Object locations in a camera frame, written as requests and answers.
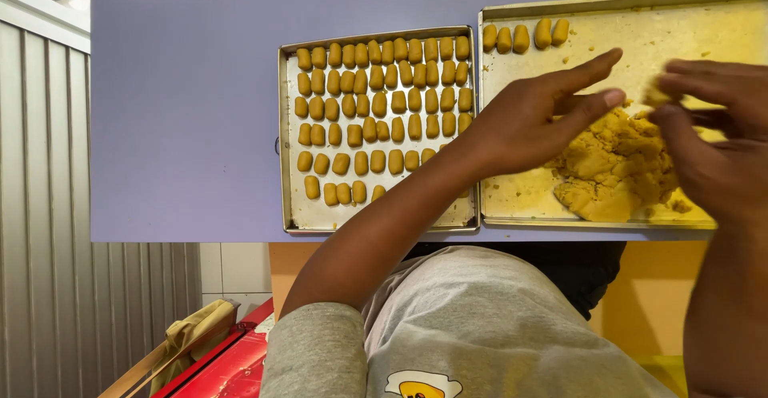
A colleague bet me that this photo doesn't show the person's right hand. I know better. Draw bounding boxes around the person's right hand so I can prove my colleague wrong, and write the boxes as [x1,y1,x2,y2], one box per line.
[649,58,768,228]

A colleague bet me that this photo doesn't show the person's left hand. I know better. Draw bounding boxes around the person's left hand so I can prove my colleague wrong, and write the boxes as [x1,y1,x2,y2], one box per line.
[468,48,628,178]

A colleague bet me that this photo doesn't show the small unshaped dough lump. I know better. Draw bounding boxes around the small unshaped dough lump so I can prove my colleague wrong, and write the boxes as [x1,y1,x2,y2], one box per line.
[642,79,682,108]

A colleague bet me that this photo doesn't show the yellow dough mass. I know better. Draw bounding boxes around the yellow dough mass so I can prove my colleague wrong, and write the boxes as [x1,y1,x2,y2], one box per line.
[546,101,697,224]

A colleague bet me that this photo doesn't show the orange cabinet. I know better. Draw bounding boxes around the orange cabinet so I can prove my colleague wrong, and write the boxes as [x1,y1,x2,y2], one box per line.
[268,241,709,358]

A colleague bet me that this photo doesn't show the black trousers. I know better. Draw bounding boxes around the black trousers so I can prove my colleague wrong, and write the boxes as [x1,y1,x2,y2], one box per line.
[402,241,628,321]

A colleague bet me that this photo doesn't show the rows of shaped dough pieces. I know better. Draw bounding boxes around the rows of shaped dough pieces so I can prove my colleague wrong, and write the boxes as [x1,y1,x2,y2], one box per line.
[294,36,474,207]

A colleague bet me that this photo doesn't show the large metal baking tray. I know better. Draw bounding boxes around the large metal baking tray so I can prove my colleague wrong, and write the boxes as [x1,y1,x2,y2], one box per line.
[478,0,768,231]

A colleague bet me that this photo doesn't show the grey printed shirt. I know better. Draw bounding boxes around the grey printed shirt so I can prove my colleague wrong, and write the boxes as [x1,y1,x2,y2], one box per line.
[259,245,679,398]

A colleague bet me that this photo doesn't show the square metal baking tray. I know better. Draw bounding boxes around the square metal baking tray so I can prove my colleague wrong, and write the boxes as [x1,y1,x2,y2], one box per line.
[277,25,481,234]

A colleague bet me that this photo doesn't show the red box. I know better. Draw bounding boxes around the red box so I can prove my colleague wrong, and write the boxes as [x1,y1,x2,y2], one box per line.
[150,298,276,398]

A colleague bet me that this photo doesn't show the grey corrugated metal cabinet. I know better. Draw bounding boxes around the grey corrugated metal cabinet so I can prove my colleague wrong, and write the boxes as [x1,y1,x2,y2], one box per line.
[0,0,203,398]

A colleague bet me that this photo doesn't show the olive cloth bag with strap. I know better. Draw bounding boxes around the olive cloth bag with strap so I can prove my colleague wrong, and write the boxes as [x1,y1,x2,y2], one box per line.
[99,299,241,398]

